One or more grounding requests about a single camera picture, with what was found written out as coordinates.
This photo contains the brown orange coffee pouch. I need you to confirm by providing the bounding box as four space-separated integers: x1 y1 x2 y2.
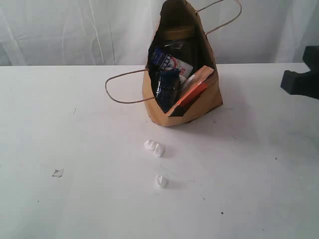
165 65 214 117

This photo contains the nut jar with gold lid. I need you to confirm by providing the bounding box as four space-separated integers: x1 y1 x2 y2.
161 25 197 67

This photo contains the dark noodle package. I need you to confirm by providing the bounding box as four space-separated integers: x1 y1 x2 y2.
156 68 180 113

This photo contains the white blue salt packet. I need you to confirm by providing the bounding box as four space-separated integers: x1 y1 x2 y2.
150 48 193 77

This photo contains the clear plastic scrap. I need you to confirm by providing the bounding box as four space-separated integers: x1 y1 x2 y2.
52 169 64 178

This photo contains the white backdrop curtain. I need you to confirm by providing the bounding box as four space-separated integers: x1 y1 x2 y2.
0 0 319 66

